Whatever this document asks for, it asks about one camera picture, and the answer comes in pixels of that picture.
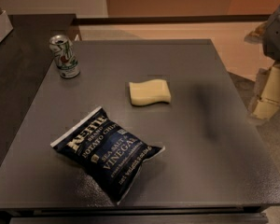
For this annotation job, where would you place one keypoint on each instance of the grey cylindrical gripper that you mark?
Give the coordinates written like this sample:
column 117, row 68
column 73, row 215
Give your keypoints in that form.
column 277, row 36

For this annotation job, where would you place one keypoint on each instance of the yellow sponge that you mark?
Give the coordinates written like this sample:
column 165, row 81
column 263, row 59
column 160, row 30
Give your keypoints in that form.
column 149, row 92

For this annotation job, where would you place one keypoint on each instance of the blue potato chip bag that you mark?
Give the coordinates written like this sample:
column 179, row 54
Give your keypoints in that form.
column 110, row 154

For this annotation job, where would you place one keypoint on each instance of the white green soda can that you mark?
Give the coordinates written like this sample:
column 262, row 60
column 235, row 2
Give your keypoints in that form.
column 64, row 57

